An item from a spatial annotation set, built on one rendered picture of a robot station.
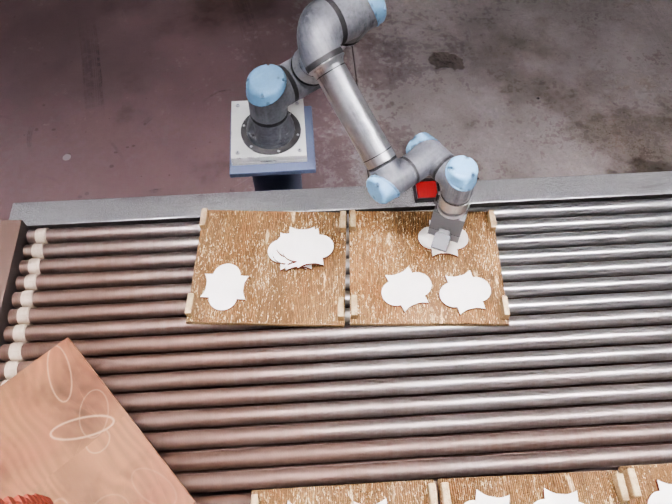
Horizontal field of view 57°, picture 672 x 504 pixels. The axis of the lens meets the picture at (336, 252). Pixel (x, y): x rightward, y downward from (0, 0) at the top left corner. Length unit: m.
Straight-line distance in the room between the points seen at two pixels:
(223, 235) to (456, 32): 2.39
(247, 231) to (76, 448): 0.70
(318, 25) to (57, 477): 1.12
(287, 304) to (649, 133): 2.42
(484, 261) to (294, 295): 0.52
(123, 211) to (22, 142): 1.69
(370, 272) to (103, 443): 0.77
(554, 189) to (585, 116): 1.60
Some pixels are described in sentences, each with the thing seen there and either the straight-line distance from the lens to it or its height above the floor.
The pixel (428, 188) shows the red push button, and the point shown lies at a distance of 1.83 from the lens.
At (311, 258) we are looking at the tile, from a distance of 1.64.
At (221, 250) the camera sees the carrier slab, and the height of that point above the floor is 0.94.
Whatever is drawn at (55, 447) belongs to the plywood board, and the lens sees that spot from 1.51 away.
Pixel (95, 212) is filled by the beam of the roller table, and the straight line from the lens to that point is 1.91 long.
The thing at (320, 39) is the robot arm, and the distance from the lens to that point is 1.44.
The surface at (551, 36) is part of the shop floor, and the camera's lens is 3.90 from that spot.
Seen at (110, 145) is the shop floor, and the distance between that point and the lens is 3.33.
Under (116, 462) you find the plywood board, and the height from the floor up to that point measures 1.04.
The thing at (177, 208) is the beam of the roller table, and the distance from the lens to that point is 1.85.
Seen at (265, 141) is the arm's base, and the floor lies 0.94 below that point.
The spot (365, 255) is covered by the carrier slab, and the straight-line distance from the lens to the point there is 1.68.
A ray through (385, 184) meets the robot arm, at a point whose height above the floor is 1.24.
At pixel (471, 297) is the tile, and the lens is 1.65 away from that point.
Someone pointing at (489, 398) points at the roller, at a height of 0.92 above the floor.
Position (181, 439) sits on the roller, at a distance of 1.55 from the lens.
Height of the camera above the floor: 2.39
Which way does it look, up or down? 59 degrees down
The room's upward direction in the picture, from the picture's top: straight up
